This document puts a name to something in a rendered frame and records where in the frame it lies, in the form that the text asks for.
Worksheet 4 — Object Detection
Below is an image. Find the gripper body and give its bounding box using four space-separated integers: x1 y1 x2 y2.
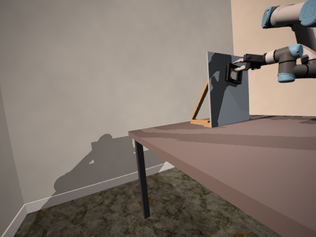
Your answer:
246 53 268 70

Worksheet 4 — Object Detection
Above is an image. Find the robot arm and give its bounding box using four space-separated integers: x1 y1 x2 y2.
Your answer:
243 0 316 83

